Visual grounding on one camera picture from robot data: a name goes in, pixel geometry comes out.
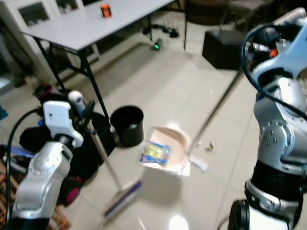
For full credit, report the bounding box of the beige long-handled dustpan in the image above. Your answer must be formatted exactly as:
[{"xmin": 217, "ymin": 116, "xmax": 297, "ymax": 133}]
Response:
[{"xmin": 139, "ymin": 65, "xmax": 246, "ymax": 177}]

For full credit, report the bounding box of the small device with green light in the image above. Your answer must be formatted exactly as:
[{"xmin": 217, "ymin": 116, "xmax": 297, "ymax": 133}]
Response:
[{"xmin": 151, "ymin": 38, "xmax": 167, "ymax": 52}]

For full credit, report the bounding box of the black power strip with cables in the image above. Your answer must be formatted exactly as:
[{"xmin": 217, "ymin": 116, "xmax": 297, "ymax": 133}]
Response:
[{"xmin": 143, "ymin": 21, "xmax": 181, "ymax": 39}]

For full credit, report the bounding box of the broom with purple bristles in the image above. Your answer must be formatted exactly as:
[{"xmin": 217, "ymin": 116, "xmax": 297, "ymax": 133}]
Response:
[{"xmin": 69, "ymin": 90, "xmax": 145, "ymax": 220}]

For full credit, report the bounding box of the dark furniture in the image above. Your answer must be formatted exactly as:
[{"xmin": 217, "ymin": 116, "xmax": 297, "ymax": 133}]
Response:
[{"xmin": 186, "ymin": 0, "xmax": 307, "ymax": 25}]

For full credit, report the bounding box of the black backpack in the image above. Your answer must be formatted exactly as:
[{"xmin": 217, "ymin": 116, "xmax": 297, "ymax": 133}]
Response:
[{"xmin": 18, "ymin": 83, "xmax": 112, "ymax": 207}]

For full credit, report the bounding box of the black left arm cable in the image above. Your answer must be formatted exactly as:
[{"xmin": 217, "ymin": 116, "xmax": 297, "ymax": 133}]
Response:
[{"xmin": 4, "ymin": 108, "xmax": 43, "ymax": 227}]

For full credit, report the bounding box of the black box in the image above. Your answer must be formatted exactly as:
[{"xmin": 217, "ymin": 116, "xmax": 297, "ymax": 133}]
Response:
[{"xmin": 202, "ymin": 28, "xmax": 256, "ymax": 71}]

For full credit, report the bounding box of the blue flat item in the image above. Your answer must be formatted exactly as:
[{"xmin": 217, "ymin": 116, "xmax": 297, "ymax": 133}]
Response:
[{"xmin": 4, "ymin": 144, "xmax": 35, "ymax": 160}]

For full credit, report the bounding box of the grey folding table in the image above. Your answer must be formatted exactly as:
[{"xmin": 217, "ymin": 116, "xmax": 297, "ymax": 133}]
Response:
[{"xmin": 22, "ymin": 0, "xmax": 189, "ymax": 121}]

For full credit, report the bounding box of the white glass-door cabinet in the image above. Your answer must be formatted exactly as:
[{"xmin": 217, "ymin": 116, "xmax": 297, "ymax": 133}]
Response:
[{"xmin": 0, "ymin": 0, "xmax": 102, "ymax": 83}]

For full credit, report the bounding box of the black round waste bin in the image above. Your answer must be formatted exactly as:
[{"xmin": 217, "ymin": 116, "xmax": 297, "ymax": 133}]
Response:
[{"xmin": 110, "ymin": 105, "xmax": 145, "ymax": 148}]

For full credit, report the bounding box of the white paper scrap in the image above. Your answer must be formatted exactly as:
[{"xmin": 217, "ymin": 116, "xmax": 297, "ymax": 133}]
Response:
[{"xmin": 189, "ymin": 155, "xmax": 208, "ymax": 173}]

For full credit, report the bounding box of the orange can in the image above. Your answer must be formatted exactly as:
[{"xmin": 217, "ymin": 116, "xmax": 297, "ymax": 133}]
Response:
[{"xmin": 99, "ymin": 3, "xmax": 112, "ymax": 18}]

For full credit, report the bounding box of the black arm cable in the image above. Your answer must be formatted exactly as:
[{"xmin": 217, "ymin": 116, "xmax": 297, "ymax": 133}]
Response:
[
  {"xmin": 241, "ymin": 23, "xmax": 307, "ymax": 121},
  {"xmin": 4, "ymin": 108, "xmax": 43, "ymax": 227}
]

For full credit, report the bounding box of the blue yellow snack wrapper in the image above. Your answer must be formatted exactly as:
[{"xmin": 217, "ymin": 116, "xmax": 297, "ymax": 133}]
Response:
[{"xmin": 140, "ymin": 141, "xmax": 173, "ymax": 166}]

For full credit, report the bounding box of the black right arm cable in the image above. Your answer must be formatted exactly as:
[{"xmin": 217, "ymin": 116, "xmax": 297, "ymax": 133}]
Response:
[{"xmin": 241, "ymin": 23, "xmax": 307, "ymax": 121}]

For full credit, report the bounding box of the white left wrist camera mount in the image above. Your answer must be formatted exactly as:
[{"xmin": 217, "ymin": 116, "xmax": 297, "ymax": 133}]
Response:
[{"xmin": 43, "ymin": 100, "xmax": 84, "ymax": 147}]

